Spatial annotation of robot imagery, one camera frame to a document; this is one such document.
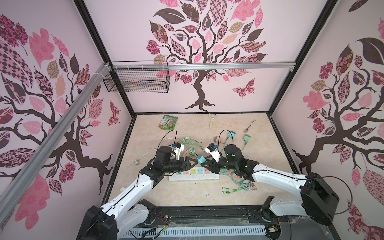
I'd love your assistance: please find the back aluminium rail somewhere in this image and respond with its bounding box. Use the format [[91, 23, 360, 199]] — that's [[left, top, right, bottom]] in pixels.
[[113, 62, 296, 71]]

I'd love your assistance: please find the cream vegetable peeler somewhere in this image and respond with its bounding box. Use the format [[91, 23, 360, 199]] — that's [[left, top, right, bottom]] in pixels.
[[209, 114, 217, 129]]

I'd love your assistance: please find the green snack packet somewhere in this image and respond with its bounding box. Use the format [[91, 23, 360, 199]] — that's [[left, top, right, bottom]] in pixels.
[[159, 115, 178, 130]]

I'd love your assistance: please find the white vented cable duct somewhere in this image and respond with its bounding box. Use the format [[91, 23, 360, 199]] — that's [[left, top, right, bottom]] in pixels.
[[121, 226, 267, 240]]

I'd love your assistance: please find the white power strip cable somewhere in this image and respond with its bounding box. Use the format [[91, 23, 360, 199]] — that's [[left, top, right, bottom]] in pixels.
[[133, 146, 158, 166]]

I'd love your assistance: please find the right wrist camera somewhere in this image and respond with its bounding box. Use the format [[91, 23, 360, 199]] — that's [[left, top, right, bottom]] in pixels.
[[205, 143, 222, 163]]

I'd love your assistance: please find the tangled charging cables bundle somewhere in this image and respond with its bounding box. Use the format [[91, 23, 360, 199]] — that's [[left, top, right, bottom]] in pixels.
[[220, 167, 258, 195]]

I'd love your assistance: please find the black front base frame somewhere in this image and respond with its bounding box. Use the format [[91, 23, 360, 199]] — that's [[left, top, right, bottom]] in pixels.
[[80, 203, 342, 240]]

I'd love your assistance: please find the light green usb cable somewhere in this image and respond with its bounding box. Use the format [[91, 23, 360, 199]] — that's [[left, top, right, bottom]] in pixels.
[[179, 136, 204, 151]]

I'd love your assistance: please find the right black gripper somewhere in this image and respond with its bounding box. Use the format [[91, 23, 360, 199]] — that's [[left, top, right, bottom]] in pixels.
[[200, 154, 238, 175]]

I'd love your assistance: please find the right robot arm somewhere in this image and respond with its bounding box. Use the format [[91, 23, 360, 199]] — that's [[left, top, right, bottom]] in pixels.
[[201, 143, 340, 226]]

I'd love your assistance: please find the aluminium rail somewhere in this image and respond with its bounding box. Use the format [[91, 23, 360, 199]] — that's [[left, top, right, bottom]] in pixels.
[[113, 62, 296, 71], [1, 63, 111, 224]]

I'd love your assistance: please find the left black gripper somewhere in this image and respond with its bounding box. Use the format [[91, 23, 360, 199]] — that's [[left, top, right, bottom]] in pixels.
[[163, 156, 198, 173]]

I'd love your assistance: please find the left aluminium rail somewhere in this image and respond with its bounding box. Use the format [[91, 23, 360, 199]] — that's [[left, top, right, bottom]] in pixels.
[[1, 63, 111, 224]]

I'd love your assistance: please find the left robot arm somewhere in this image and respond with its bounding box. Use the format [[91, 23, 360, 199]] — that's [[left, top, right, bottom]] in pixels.
[[76, 144, 198, 240]]

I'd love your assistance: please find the teal charger plug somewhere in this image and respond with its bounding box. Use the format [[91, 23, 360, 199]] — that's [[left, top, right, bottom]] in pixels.
[[197, 155, 206, 165], [227, 131, 236, 139]]

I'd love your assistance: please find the black wire basket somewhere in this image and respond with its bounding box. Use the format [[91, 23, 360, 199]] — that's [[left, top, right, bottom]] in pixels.
[[103, 60, 171, 93]]

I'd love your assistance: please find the green charger plug right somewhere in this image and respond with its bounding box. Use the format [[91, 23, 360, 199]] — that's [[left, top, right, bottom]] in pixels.
[[242, 135, 251, 150]]

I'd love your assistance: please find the white multicolour power strip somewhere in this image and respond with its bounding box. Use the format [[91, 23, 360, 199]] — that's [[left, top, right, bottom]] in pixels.
[[169, 167, 220, 182]]

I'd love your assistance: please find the metal fork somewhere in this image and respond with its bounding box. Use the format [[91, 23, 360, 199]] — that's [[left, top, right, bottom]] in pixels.
[[244, 120, 256, 133]]

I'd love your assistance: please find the light green charger plug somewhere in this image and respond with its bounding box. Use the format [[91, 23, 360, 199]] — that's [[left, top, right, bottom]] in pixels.
[[188, 148, 196, 157]]

